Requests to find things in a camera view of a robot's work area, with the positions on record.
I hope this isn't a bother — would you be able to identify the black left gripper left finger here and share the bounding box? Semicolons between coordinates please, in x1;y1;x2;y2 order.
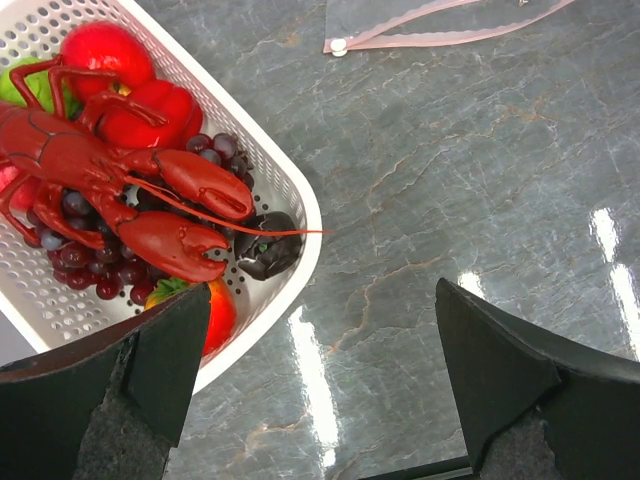
1;285;210;479

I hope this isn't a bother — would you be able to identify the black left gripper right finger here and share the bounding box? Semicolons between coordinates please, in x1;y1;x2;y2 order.
436;278;639;479

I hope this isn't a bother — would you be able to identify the red bell pepper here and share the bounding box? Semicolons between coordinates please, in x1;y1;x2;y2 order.
94;79;205;151

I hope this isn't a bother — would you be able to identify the clear zip top bag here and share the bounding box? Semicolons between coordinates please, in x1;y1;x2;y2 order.
323;0;570;57

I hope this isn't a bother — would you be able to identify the white perforated plastic basket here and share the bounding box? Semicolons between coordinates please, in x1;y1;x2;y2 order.
1;1;322;391

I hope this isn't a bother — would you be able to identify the dark purple grape bunch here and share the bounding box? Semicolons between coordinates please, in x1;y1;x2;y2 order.
28;133;254;304

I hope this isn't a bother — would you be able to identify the orange red strawberry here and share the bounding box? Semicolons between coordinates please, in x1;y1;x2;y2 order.
144;277;237;357

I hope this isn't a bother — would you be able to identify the dark chocolate piece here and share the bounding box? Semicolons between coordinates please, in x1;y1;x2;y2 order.
234;211;302;281

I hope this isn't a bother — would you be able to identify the green leafy vegetable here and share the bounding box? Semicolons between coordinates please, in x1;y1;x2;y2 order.
0;57;83;119

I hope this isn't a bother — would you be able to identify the red apple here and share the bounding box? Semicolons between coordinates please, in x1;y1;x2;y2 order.
60;21;156;102

